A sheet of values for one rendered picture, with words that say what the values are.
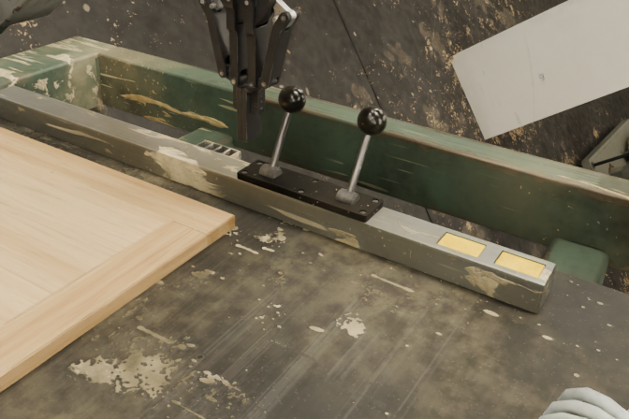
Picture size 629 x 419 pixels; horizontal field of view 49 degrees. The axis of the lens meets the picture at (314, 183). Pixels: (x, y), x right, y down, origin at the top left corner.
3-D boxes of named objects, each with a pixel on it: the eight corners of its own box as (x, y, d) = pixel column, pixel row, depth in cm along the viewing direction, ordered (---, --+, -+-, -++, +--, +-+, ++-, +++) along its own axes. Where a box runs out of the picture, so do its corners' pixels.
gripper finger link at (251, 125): (255, 80, 85) (261, 82, 84) (256, 133, 88) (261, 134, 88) (241, 88, 82) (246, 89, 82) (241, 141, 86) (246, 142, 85)
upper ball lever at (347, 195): (338, 204, 91) (368, 106, 90) (363, 212, 89) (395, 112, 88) (326, 201, 87) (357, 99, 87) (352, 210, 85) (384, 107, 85)
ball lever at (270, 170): (264, 178, 96) (291, 85, 95) (286, 185, 94) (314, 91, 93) (249, 176, 93) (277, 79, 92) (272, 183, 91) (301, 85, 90)
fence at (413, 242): (18, 106, 123) (13, 84, 122) (549, 292, 80) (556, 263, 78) (-8, 114, 120) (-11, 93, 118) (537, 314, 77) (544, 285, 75)
